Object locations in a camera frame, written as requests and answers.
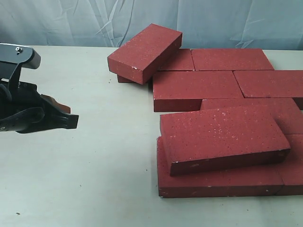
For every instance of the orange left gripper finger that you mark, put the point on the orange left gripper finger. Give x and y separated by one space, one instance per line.
62 107

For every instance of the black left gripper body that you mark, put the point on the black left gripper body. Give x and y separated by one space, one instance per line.
24 110

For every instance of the red brick pushed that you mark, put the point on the red brick pushed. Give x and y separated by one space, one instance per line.
179 91

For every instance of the red brick lifted front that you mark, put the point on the red brick lifted front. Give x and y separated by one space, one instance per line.
221 138

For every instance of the red brick front large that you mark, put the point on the red brick front large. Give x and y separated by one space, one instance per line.
250 181

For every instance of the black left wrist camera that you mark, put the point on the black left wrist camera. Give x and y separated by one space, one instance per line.
12 58

